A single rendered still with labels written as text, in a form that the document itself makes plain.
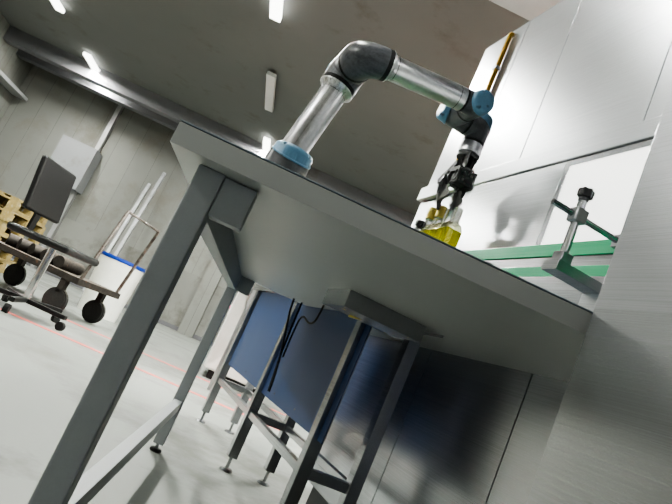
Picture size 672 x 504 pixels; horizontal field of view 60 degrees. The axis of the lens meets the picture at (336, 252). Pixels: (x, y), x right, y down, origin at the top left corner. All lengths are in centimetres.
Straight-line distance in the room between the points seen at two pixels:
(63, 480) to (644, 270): 79
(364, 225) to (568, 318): 32
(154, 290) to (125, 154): 1155
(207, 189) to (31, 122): 1219
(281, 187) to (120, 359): 31
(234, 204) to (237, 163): 6
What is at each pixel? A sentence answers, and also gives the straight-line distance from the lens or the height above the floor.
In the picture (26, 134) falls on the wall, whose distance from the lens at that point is 1295.
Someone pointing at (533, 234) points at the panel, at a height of 109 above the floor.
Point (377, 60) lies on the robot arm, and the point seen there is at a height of 138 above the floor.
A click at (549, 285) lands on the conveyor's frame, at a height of 86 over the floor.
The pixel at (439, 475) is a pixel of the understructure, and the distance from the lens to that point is 171.
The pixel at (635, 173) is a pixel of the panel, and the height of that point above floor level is 123.
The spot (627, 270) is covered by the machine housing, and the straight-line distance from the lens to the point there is 89.
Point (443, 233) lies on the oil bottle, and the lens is 183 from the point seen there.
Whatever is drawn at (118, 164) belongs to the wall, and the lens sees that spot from 1232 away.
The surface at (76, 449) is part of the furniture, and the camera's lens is 86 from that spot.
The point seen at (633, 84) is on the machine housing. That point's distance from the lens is 185.
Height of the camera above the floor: 53
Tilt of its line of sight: 10 degrees up
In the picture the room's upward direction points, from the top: 24 degrees clockwise
